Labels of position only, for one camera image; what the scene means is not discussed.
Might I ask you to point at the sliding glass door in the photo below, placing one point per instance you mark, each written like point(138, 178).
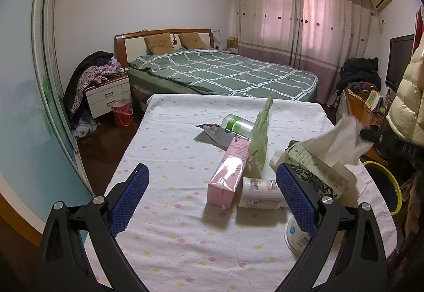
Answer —
point(49, 63)

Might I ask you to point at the book on stand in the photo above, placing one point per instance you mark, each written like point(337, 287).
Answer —
point(372, 100)

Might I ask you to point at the pile of clothes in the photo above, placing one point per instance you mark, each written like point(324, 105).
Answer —
point(89, 73)

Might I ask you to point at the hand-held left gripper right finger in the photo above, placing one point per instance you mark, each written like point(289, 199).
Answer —
point(294, 199)

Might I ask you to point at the pink milk carton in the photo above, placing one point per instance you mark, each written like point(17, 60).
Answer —
point(228, 172)

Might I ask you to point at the green checked blanket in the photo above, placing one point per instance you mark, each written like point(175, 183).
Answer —
point(232, 71)

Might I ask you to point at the blue and white snack wrapper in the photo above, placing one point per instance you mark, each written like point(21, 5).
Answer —
point(215, 134)

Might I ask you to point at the leaf patterned carton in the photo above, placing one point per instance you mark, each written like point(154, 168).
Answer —
point(314, 164)

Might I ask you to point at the white bottle with barcode label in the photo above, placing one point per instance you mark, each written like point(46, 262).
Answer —
point(258, 192)

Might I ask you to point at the white tissue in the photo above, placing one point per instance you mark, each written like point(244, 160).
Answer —
point(341, 142)

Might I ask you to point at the red bucket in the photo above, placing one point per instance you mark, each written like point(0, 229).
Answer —
point(122, 113)

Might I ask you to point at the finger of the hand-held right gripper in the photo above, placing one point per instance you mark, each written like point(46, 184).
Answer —
point(369, 134)

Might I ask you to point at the green plastic bag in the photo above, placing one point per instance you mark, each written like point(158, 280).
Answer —
point(260, 139)

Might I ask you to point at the tissue box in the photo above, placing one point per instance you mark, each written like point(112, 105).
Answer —
point(232, 43)

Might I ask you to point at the white nightstand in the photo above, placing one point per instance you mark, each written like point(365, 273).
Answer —
point(106, 94)

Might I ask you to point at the pink curtain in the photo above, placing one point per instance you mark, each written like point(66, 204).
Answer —
point(334, 33)
point(268, 20)

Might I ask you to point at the dark clothes pile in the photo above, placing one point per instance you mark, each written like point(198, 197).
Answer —
point(359, 73)

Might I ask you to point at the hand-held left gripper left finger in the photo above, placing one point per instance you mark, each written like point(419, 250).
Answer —
point(131, 199)

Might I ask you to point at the brown pillow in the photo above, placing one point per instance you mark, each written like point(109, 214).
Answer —
point(159, 43)
point(193, 40)

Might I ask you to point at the clear bottle with green label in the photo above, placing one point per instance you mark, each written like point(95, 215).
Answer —
point(237, 124)

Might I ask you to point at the wooden desk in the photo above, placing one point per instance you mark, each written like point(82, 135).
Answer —
point(357, 109)

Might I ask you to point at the cream puffer jacket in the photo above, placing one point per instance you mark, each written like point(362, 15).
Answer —
point(407, 99)

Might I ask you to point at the yellow rimmed trash bin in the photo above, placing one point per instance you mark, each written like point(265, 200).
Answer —
point(386, 186)

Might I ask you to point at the black television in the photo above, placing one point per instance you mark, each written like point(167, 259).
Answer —
point(399, 61)

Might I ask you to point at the wooden bed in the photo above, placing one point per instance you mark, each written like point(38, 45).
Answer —
point(132, 46)

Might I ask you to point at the dotted white tablecloth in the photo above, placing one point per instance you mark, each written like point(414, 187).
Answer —
point(172, 152)

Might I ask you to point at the plastic bags on floor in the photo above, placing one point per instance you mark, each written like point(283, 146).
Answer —
point(84, 126)

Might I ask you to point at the cream plastic bottle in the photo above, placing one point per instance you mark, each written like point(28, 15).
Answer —
point(351, 189)

